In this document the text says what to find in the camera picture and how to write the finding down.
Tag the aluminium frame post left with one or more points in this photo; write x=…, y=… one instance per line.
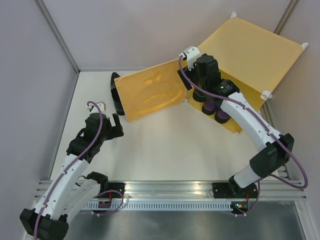
x=57, y=34

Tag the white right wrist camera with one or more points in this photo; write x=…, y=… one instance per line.
x=190, y=54

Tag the aluminium frame post right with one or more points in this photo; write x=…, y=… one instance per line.
x=288, y=12

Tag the yellow cabinet door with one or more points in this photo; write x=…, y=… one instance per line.
x=150, y=90

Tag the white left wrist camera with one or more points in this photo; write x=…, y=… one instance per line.
x=96, y=107

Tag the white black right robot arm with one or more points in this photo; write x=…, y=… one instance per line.
x=223, y=99

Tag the aluminium frame post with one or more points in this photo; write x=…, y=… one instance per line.
x=288, y=12
x=57, y=34

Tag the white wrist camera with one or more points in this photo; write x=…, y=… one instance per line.
x=96, y=107
x=190, y=54

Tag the black leather shoe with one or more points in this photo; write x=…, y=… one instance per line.
x=199, y=96
x=115, y=95

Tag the white slotted cable duct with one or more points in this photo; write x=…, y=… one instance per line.
x=95, y=205

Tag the aluminium mounting rail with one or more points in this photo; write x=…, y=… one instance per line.
x=270, y=190

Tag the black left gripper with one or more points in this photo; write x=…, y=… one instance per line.
x=115, y=131

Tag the purple loafer shoe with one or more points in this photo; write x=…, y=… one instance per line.
x=209, y=108
x=221, y=116

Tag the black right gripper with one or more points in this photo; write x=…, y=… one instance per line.
x=189, y=73

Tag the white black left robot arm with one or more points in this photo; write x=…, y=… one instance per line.
x=51, y=216

